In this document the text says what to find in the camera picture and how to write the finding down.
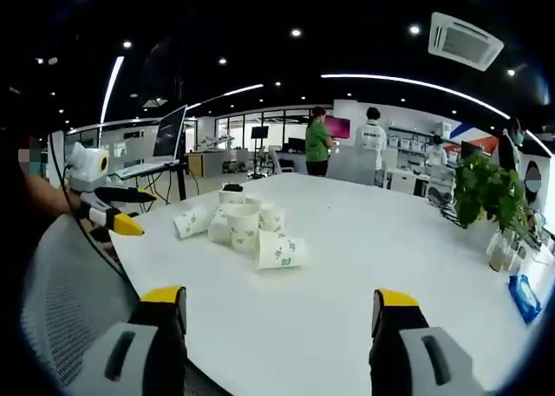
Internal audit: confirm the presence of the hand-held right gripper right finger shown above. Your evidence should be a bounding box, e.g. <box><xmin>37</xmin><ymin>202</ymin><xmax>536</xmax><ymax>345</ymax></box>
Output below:
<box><xmin>369</xmin><ymin>288</ymin><xmax>486</xmax><ymax>396</ymax></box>

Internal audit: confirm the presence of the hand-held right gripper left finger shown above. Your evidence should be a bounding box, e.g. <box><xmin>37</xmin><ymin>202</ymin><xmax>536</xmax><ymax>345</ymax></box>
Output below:
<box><xmin>71</xmin><ymin>285</ymin><xmax>188</xmax><ymax>396</ymax></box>

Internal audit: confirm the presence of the pile of white paper cups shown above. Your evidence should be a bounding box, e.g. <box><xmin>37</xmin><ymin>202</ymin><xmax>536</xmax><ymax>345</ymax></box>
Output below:
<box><xmin>173</xmin><ymin>190</ymin><xmax>310</xmax><ymax>270</ymax></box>

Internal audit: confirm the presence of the black laptop stand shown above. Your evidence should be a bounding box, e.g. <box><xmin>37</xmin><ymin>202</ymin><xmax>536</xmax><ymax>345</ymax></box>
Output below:
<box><xmin>129</xmin><ymin>160</ymin><xmax>188</xmax><ymax>207</ymax></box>

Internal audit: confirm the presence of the grey mesh chair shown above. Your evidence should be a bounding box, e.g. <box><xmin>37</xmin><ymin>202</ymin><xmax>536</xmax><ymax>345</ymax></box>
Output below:
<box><xmin>19</xmin><ymin>213</ymin><xmax>226</xmax><ymax>396</ymax></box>

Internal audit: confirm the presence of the open laptop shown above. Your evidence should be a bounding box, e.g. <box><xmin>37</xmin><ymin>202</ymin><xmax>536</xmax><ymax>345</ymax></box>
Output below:
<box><xmin>114</xmin><ymin>104</ymin><xmax>188</xmax><ymax>180</ymax></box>

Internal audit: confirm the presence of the wooden cabinet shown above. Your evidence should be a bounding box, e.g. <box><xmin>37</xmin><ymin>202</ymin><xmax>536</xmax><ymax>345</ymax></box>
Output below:
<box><xmin>186</xmin><ymin>152</ymin><xmax>225</xmax><ymax>179</ymax></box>

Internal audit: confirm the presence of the white table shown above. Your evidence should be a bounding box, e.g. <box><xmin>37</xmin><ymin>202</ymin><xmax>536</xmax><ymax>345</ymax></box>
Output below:
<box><xmin>110</xmin><ymin>172</ymin><xmax>555</xmax><ymax>396</ymax></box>

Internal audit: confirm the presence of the blue wipes packet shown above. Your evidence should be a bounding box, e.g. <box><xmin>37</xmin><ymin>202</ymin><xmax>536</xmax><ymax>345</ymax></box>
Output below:
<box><xmin>507</xmin><ymin>274</ymin><xmax>543</xmax><ymax>326</ymax></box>

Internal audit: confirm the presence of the glass vase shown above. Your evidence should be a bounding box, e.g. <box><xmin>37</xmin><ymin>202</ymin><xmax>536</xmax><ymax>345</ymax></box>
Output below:
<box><xmin>487</xmin><ymin>229</ymin><xmax>518</xmax><ymax>274</ymax></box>

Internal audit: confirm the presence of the black monitor on stand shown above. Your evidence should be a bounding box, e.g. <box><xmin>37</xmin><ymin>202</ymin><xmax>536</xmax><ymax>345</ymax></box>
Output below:
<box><xmin>250</xmin><ymin>126</ymin><xmax>270</xmax><ymax>179</ymax></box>

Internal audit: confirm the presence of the green potted plant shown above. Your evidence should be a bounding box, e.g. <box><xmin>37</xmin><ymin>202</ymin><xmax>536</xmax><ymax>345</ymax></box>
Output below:
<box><xmin>453</xmin><ymin>153</ymin><xmax>529</xmax><ymax>233</ymax></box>

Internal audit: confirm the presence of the shelf with storage boxes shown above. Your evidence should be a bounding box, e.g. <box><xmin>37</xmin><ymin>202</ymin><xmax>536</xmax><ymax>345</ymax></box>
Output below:
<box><xmin>388</xmin><ymin>126</ymin><xmax>435</xmax><ymax>155</ymax></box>

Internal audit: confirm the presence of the pink screen monitor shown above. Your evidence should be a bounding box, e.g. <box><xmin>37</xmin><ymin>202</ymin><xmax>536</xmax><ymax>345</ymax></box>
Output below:
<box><xmin>324</xmin><ymin>115</ymin><xmax>351</xmax><ymax>140</ymax></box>

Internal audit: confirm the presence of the white ceiling air conditioner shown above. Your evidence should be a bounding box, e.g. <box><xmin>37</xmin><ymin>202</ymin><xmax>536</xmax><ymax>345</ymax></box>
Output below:
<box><xmin>428</xmin><ymin>12</ymin><xmax>505</xmax><ymax>72</ymax></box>

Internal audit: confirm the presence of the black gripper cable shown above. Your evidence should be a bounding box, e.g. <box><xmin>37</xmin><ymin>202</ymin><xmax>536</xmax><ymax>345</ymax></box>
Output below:
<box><xmin>49</xmin><ymin>131</ymin><xmax>131</xmax><ymax>284</ymax></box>

